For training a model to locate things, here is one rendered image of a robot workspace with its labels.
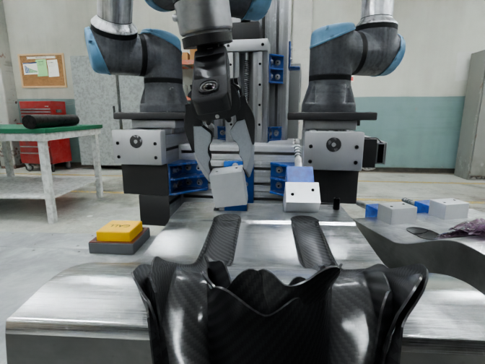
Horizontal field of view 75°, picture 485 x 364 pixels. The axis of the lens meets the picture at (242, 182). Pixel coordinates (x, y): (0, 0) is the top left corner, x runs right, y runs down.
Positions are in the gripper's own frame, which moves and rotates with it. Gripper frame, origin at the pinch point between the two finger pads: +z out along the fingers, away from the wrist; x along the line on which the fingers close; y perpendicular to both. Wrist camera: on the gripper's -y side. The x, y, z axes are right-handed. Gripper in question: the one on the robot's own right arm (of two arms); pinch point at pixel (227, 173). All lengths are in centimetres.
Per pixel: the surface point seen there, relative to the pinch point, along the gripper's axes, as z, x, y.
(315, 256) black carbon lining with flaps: 6.0, -10.7, -15.5
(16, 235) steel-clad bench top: 9.3, 44.4, 5.6
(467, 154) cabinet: 166, -313, 461
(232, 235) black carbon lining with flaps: 4.9, -0.9, -11.0
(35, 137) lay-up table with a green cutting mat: 16, 202, 223
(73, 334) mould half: -3.7, 3.8, -34.8
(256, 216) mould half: 5.3, -3.9, -5.2
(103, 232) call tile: 8.0, 23.1, 0.1
